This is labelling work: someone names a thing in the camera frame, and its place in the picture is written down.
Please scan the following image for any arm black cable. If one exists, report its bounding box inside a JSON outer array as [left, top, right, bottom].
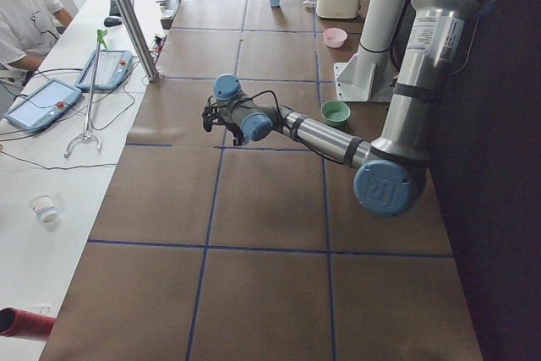
[[205, 90, 347, 164]]

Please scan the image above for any seated person white shirt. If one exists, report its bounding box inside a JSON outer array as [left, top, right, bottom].
[[1, 0, 73, 112]]

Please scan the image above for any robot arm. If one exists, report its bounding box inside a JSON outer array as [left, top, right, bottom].
[[202, 0, 484, 216]]

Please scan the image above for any white paper cup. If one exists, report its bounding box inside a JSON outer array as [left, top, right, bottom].
[[29, 195, 58, 223]]

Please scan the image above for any aluminium frame post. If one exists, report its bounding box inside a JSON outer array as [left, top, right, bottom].
[[116, 0, 159, 83]]

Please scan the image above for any cream toaster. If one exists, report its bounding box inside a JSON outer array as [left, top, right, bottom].
[[315, 0, 360, 19]]

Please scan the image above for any pink bowl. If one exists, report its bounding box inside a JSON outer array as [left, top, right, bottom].
[[323, 27, 347, 49]]

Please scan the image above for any green bowl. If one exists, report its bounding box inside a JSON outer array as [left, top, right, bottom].
[[321, 100, 351, 127]]

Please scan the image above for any teach pendant tablet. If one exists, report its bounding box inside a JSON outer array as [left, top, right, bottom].
[[3, 79, 82, 134], [75, 50, 133, 93]]

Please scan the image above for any metal reacher grabber tool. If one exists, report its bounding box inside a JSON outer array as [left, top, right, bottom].
[[63, 30, 107, 158]]

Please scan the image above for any white mounting pillar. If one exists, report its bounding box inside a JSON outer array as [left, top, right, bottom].
[[334, 0, 406, 102]]

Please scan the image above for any far teach pendant tablet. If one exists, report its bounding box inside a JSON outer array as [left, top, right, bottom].
[[75, 50, 133, 93]]

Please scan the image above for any black computer mouse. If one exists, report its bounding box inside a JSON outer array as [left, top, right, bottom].
[[103, 16, 123, 27]]

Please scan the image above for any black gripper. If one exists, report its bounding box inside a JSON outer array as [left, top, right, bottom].
[[220, 116, 244, 145]]

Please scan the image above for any red cylinder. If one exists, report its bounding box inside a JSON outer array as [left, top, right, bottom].
[[1, 308, 56, 342]]

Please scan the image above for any near teach pendant tablet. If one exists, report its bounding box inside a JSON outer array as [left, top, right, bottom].
[[3, 79, 82, 134]]

